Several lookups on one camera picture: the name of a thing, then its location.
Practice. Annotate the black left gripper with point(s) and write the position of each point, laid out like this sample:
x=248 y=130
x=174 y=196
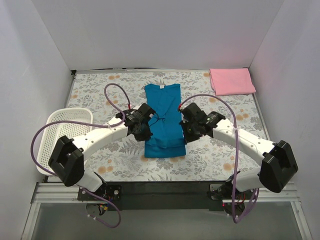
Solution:
x=143 y=132

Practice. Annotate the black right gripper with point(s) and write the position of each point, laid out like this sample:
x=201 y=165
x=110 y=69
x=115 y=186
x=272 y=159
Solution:
x=189 y=132

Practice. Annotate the teal blue t shirt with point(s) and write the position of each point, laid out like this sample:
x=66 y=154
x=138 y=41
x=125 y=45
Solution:
x=167 y=140

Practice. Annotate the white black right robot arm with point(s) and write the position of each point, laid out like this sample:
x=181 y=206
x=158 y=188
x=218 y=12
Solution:
x=277 y=163

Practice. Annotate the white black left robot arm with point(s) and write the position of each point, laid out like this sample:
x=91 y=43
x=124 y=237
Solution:
x=69 y=154

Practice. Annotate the floral patterned table mat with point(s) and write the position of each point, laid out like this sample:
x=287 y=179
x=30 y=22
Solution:
x=124 y=160

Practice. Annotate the folded pink t shirt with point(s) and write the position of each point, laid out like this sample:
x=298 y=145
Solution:
x=236 y=81

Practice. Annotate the white perforated plastic basket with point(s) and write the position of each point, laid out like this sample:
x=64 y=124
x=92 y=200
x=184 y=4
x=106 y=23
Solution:
x=52 y=133

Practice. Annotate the black front mounting rail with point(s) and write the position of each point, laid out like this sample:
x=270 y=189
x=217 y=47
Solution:
x=164 y=195

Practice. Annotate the aluminium table frame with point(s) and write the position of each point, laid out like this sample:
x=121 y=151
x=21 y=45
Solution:
x=57 y=214

